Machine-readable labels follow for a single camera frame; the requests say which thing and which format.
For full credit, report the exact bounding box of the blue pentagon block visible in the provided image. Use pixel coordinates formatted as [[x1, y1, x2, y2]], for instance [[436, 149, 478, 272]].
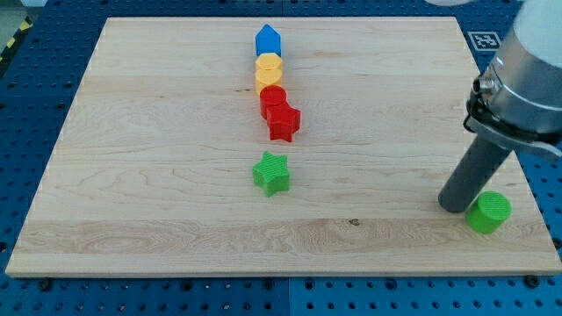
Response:
[[255, 24, 282, 57]]

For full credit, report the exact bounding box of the white fiducial marker tag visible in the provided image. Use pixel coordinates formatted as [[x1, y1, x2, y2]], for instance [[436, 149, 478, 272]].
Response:
[[468, 31, 501, 52]]

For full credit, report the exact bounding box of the grey cylindrical pointer tool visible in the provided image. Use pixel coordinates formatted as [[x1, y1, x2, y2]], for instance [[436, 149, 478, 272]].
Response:
[[438, 136, 511, 213]]

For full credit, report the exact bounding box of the light wooden board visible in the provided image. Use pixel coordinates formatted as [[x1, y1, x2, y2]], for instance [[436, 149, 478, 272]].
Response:
[[5, 17, 561, 277]]

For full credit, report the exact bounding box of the red star block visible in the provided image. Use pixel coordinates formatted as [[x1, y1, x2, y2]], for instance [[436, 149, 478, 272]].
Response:
[[266, 104, 301, 142]]

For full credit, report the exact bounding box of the red cylinder block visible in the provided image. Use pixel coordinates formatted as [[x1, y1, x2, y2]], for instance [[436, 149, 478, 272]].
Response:
[[259, 85, 287, 119]]

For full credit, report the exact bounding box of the yellow hexagon block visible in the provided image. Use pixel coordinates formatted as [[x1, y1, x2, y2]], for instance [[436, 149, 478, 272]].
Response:
[[255, 53, 284, 70]]

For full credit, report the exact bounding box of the green cylinder block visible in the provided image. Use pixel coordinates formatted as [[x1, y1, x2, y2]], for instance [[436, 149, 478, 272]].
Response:
[[465, 191, 513, 234]]

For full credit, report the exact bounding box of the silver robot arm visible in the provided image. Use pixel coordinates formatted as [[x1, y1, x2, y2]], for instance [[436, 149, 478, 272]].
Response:
[[465, 0, 561, 162]]

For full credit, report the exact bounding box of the green star block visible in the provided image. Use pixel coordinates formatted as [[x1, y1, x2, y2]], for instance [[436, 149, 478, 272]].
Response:
[[252, 151, 290, 197]]

